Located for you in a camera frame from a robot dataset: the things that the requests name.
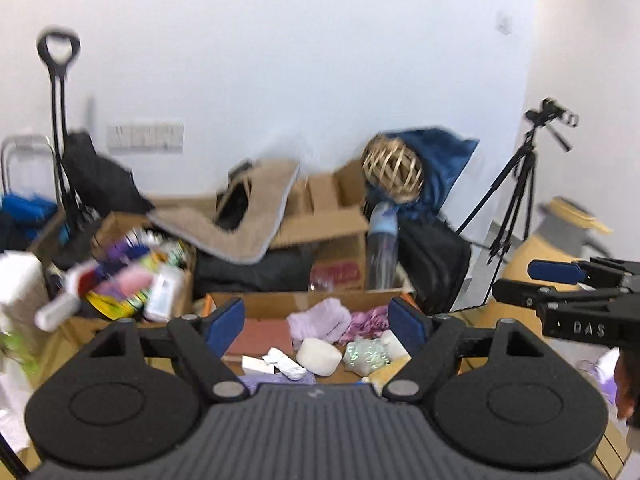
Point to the white sock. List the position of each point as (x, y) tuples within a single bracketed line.
[(285, 365)]

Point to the pink sponge block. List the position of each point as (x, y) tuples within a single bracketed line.
[(262, 337)]

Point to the dark blue bag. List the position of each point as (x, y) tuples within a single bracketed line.
[(445, 160)]

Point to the iridescent mesh scrubber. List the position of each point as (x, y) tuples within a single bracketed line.
[(365, 355)]

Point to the white wall switch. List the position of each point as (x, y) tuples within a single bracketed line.
[(504, 22)]

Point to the small white box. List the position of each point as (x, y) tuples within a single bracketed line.
[(257, 364)]

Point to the open brown cardboard box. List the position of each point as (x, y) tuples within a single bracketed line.
[(330, 230)]

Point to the white wall outlet strip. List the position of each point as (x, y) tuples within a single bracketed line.
[(145, 136)]

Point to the brown cardboard box of bottles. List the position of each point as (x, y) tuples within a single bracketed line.
[(75, 322)]

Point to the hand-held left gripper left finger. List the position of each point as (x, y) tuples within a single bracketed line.
[(227, 325)]

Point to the grey water bottle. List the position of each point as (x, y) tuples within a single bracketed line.
[(382, 245)]

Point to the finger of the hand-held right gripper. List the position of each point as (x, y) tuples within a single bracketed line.
[(520, 294), (555, 271)]

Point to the black camera tripod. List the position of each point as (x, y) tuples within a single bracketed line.
[(520, 170)]

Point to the black folding trolley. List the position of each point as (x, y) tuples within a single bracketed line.
[(95, 175)]

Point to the person's right hand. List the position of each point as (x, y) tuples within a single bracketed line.
[(624, 387)]

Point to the white tube bottle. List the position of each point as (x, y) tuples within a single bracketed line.
[(57, 312)]

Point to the blue cloth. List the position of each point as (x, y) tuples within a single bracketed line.
[(27, 210)]

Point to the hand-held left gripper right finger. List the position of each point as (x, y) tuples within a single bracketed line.
[(407, 325)]

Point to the pink purple ruffled cloth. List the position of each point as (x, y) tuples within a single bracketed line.
[(370, 324)]

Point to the yellow thermos jug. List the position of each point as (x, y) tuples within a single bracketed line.
[(540, 247)]

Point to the white round sponge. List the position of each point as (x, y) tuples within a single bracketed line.
[(319, 356)]

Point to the wicker ball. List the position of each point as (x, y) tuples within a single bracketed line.
[(392, 170)]

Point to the lavender towel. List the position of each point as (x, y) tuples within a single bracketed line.
[(320, 320)]

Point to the beige cloth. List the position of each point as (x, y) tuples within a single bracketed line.
[(260, 210)]

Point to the red cardboard box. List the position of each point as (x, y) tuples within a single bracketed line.
[(272, 305)]

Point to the metal folding frame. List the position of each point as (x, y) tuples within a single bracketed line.
[(22, 147)]

